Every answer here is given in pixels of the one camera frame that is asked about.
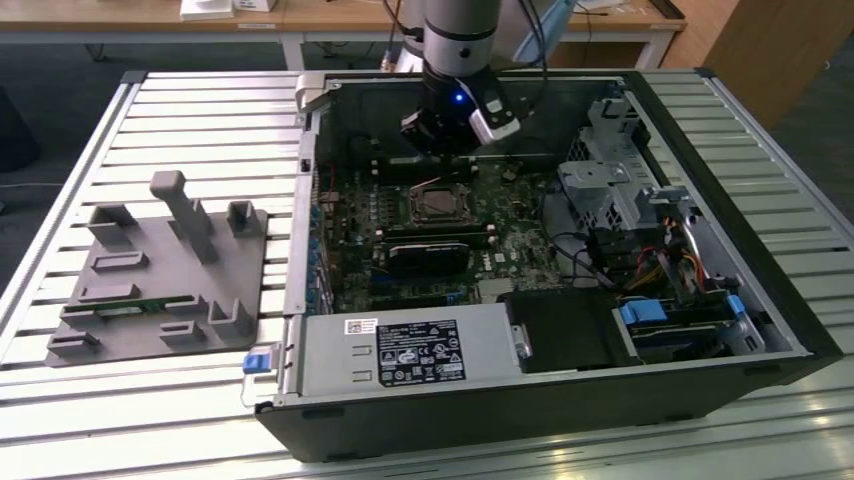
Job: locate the silver square CPU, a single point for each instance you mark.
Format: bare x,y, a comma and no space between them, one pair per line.
443,202

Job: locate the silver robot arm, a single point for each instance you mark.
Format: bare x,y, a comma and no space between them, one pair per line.
460,40

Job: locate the CPU socket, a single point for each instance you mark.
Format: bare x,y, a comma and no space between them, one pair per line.
436,205

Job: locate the black installed RAM sticks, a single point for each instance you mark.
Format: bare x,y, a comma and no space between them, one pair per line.
433,233

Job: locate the pale blue teach pendant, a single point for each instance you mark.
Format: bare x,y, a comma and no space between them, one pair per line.
550,30

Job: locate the silver metal drive cage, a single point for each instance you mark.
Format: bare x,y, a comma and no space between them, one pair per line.
600,180

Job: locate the black graphics card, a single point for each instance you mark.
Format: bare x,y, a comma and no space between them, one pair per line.
427,257

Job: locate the green motherboard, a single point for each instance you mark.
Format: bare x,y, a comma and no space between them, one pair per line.
514,250

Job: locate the small silver chipset heatsink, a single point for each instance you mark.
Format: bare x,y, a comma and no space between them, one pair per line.
496,290

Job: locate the white box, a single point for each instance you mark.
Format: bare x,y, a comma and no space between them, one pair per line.
207,9

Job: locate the grey power supply with label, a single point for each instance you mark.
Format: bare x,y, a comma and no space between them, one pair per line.
333,350

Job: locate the hard disk in blue carrier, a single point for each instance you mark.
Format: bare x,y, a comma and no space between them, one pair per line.
643,315

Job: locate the wooden desk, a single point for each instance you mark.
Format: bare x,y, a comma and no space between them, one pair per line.
133,27

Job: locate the grey parts rack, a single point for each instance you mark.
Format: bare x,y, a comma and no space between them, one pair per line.
173,280

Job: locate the wooden cabinet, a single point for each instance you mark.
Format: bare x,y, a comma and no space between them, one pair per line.
780,55

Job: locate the blue case latch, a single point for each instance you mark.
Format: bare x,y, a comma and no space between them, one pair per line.
259,361

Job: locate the blue plastic clip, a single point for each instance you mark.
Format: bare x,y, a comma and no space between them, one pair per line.
735,306

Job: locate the green RAM stick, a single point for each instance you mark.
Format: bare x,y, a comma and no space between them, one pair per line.
127,311

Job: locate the black open PC case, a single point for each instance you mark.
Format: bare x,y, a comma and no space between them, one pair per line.
534,425

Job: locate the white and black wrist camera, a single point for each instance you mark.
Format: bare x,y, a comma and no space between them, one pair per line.
495,117

